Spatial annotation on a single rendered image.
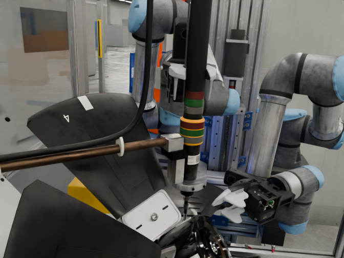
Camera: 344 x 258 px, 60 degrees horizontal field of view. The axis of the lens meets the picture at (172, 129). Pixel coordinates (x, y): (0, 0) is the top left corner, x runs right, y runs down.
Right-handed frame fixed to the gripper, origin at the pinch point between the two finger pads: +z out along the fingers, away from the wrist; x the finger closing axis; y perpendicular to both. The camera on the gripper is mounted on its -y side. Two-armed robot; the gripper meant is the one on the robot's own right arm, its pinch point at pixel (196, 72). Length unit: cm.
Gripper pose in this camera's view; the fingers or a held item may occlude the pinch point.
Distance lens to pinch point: 49.4
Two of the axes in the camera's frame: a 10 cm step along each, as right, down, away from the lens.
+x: -9.9, -0.2, -1.1
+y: -0.5, 9.5, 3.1
